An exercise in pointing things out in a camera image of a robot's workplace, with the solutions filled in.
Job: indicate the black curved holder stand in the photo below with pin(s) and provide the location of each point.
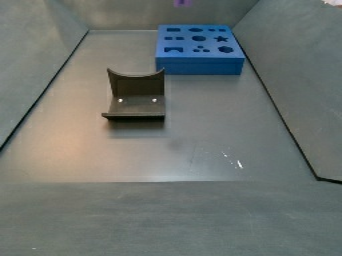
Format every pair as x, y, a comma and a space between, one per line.
137, 96

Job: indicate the blue shape sorter box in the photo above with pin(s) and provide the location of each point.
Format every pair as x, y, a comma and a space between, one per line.
197, 50

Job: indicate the purple tape piece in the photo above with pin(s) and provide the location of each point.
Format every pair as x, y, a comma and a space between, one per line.
181, 3

